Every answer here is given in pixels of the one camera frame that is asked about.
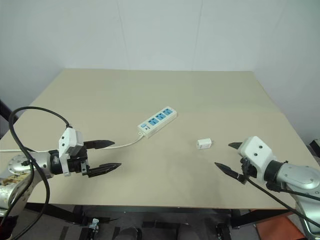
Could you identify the white plug adapter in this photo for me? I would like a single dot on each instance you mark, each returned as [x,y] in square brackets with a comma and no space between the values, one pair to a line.
[203,144]

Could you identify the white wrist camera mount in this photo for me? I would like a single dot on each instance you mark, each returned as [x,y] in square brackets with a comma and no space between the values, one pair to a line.
[68,145]
[256,155]

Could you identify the orange red object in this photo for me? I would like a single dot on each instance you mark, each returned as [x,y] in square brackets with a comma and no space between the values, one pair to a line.
[273,227]

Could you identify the black object at wall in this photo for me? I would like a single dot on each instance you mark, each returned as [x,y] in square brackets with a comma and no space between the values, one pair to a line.
[5,110]

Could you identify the black table frame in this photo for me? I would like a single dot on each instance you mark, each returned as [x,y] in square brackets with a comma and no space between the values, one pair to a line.
[140,212]

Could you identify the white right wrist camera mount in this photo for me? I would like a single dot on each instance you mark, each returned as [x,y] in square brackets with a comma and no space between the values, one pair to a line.
[256,155]

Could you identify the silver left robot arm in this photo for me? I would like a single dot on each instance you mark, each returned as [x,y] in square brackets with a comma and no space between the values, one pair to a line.
[30,162]

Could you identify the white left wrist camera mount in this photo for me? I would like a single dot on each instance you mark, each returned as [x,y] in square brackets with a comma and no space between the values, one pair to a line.
[68,145]

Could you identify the white and blue power strip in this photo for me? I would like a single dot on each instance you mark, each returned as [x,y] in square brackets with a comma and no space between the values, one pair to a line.
[157,122]

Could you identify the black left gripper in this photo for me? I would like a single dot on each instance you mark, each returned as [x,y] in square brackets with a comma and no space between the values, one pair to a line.
[77,163]

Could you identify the dark object at edge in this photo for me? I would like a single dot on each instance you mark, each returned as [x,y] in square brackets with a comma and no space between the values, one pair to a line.
[315,146]

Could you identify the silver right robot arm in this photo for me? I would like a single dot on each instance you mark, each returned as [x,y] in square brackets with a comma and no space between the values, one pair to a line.
[297,180]

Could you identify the dark rounded shape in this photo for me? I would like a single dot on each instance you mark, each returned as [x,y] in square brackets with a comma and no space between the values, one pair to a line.
[128,233]

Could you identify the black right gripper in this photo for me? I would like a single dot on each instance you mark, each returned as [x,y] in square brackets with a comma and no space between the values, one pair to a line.
[247,168]

